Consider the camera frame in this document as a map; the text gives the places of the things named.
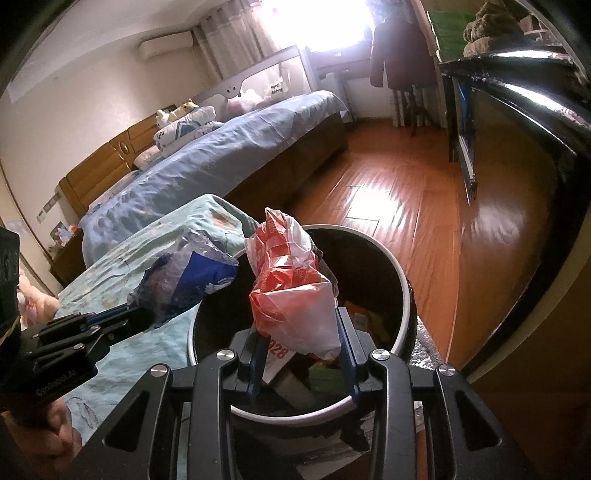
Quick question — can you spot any white air conditioner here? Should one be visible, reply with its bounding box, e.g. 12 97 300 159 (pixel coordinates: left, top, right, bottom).
139 31 194 61

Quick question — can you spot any dark red coat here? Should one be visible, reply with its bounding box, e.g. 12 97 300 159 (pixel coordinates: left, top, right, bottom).
369 9 437 90

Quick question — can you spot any printed pillow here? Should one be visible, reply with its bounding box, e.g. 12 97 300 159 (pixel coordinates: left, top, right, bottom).
134 145 164 169

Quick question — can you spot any bed with blue sheet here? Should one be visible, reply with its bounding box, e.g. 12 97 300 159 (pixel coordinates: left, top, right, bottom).
78 90 349 268

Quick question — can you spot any person's left hand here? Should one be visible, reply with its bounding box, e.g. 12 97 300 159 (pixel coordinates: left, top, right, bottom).
0 399 85 462

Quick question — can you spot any wooden nightstand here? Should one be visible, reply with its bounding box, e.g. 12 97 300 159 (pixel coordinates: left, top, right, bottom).
48 228 86 287

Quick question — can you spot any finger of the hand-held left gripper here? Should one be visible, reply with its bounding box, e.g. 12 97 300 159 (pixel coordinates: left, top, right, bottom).
21 302 139 344
32 309 155 365

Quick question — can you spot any coat rack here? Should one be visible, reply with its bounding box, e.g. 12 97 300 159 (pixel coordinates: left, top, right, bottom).
392 88 437 137

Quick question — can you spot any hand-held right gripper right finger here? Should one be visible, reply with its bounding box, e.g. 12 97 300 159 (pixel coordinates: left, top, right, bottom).
337 307 532 480

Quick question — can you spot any black bin with white rim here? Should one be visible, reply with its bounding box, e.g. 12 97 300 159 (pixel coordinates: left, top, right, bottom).
187 224 419 444

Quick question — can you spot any wooden headboard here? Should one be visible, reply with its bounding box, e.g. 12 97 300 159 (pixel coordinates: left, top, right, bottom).
58 113 164 220

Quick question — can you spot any black cabinet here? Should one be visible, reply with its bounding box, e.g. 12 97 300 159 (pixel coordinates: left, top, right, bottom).
436 46 591 379

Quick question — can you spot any cream teddy bear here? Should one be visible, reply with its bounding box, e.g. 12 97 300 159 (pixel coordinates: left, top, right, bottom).
16 270 61 324

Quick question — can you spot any wall switch panel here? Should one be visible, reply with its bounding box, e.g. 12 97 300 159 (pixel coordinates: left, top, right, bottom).
37 194 63 224

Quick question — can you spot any grey bed guard rail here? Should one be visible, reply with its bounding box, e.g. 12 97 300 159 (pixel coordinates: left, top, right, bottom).
191 45 319 121

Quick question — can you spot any folded blue white quilt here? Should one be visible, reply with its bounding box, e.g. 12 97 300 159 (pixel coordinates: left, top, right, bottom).
153 106 225 151

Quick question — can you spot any brown plush toy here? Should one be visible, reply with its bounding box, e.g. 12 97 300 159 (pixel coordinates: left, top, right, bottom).
463 2 527 56

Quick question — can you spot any grey curtain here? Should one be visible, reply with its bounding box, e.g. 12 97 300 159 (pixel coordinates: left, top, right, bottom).
191 0 287 79

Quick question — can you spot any pink plush toy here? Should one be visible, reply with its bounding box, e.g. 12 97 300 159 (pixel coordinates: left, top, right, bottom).
226 88 264 116

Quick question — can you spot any red and white plastic bag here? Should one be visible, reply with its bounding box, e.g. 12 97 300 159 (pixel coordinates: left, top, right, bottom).
244 208 341 361

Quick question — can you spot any silver foil mat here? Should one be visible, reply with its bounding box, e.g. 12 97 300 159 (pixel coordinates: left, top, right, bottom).
406 339 451 370

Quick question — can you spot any teal floral tablecloth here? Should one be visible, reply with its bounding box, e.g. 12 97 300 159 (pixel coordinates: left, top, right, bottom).
55 194 262 444

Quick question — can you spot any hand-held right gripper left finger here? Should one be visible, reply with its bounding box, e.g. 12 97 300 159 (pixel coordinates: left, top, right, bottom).
78 330 271 480

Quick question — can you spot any bright window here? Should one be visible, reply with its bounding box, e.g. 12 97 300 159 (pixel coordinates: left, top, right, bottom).
263 0 375 51

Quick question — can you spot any blue snack wrapper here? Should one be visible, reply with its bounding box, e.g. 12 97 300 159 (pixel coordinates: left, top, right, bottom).
127 229 240 329

